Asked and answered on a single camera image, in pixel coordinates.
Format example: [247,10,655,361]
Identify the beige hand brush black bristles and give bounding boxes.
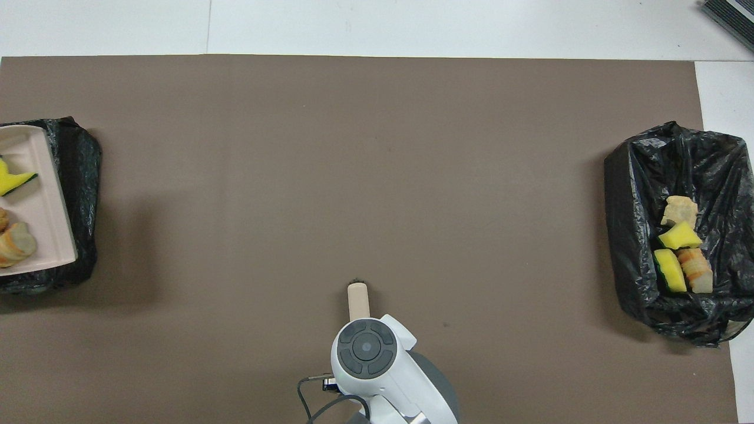
[347,279,371,323]

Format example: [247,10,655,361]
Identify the beige plastic dustpan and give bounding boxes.
[0,124,78,277]

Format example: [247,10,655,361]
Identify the pale cracker piece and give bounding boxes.
[660,196,699,229]
[0,221,38,269]

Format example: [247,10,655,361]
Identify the yellow sponge green backing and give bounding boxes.
[654,250,689,294]

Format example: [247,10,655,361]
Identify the notched yellow sponge piece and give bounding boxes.
[0,155,39,197]

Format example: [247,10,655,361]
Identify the plain yellow sponge piece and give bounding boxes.
[658,221,703,251]

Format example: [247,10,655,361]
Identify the striped croissant bread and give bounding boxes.
[677,247,714,294]

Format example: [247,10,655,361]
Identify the black bag lined bin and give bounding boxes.
[0,116,102,295]
[604,121,754,347]

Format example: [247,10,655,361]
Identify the brown table mat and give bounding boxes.
[0,55,738,424]

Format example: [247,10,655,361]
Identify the grey ribbed device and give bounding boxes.
[700,0,754,52]

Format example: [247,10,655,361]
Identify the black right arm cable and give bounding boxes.
[297,373,371,424]

